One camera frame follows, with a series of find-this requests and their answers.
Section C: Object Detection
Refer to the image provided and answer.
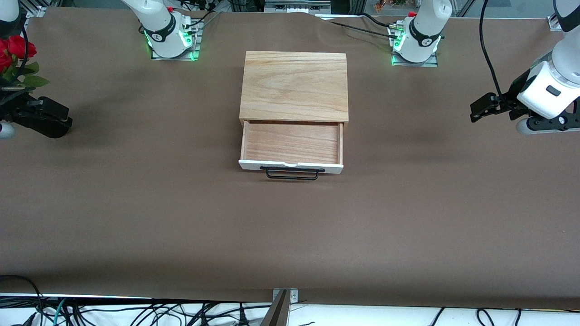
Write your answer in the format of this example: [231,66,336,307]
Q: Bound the small metal edge bracket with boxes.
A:
[272,288,299,304]

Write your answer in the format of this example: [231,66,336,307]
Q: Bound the brown slanted post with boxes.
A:
[260,290,289,326]

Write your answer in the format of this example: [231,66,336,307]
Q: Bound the black base cable bundle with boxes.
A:
[185,8,222,35]

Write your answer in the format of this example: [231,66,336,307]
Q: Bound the short black base cable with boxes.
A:
[358,13,401,29]

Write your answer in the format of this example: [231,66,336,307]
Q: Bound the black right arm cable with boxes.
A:
[17,0,30,68]

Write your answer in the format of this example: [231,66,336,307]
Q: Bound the thick black looping cable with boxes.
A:
[0,274,45,326]

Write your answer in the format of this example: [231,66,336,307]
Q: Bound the wooden drawer cabinet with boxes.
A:
[239,51,349,125]

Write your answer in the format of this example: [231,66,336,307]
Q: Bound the teal cable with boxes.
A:
[52,298,68,326]

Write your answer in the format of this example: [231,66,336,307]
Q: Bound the long black base cable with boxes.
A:
[323,19,398,39]

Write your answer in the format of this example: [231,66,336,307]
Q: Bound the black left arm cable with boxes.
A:
[478,0,504,99]

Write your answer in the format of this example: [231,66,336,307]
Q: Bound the wooden drawer with white front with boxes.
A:
[238,120,344,175]

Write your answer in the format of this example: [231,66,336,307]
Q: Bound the grey equipment box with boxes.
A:
[264,0,332,14]

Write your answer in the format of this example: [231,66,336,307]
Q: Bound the brown table cover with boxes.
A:
[0,6,580,311]

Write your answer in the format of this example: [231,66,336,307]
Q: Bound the black cable tangle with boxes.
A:
[63,301,273,326]

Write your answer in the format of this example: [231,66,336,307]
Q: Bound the red rose bouquet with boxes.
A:
[0,35,50,89]

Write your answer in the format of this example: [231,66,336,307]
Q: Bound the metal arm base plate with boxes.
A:
[391,25,439,67]
[151,18,200,61]

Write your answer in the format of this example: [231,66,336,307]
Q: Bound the black metal drawer handle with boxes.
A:
[260,166,326,181]

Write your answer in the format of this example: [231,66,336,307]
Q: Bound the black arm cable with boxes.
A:
[478,0,504,99]
[17,0,30,68]

